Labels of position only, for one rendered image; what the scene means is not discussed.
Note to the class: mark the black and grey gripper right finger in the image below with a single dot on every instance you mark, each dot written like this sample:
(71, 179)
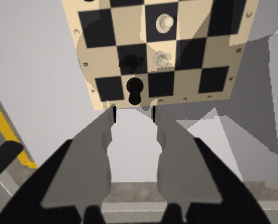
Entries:
(190, 174)

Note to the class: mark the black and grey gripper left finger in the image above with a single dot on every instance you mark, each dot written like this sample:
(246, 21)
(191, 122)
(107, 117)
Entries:
(74, 177)

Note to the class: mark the chessboard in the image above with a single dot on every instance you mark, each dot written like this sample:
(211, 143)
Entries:
(204, 48)

